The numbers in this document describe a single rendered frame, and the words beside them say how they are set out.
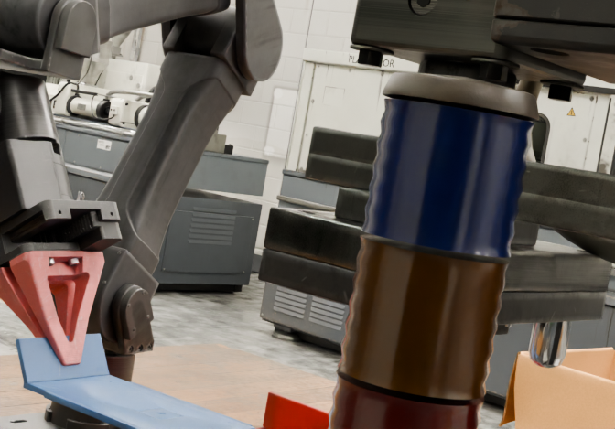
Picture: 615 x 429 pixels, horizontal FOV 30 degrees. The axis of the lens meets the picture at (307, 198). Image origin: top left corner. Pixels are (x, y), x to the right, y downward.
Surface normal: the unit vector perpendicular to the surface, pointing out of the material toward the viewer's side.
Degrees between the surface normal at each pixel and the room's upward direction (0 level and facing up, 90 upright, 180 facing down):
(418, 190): 76
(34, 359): 59
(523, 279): 90
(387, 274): 104
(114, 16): 89
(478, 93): 72
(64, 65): 90
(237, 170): 90
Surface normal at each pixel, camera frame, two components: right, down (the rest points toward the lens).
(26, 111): 0.45, -0.36
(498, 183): 0.56, -0.11
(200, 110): 0.80, 0.25
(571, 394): -0.67, -0.12
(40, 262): 0.79, -0.02
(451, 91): -0.20, -0.30
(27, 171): 0.74, -0.37
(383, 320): -0.58, 0.19
